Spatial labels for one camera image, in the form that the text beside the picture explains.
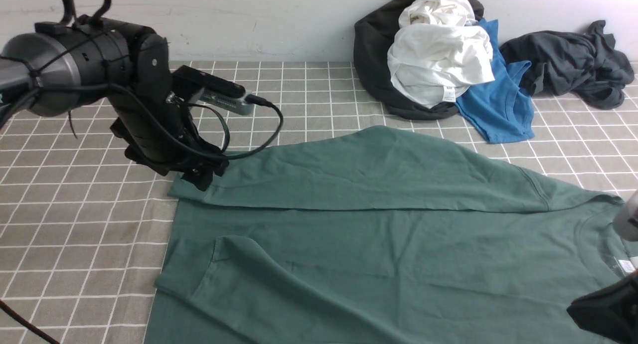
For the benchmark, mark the green long-sleeved shirt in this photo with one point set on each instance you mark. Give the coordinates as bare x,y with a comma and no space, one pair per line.
383,236

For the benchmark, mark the dark grey crumpled shirt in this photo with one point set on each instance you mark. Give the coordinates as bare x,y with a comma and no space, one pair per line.
586,64

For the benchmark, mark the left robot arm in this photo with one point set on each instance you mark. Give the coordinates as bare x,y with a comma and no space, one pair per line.
57,69

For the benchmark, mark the grey checkered tablecloth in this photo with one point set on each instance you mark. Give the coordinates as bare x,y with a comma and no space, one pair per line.
84,231

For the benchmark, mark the black garment under white shirt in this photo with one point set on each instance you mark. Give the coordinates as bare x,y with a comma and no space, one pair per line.
374,35

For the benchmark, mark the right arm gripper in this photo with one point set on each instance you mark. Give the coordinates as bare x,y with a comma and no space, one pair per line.
611,312

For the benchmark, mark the blue shirt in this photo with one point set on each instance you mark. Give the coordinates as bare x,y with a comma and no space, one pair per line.
500,110

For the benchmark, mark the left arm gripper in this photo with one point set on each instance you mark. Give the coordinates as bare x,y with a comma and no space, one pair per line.
163,137

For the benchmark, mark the white shirt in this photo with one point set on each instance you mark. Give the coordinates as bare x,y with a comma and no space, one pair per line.
439,52

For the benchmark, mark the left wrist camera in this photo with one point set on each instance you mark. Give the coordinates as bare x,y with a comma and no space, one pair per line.
219,92

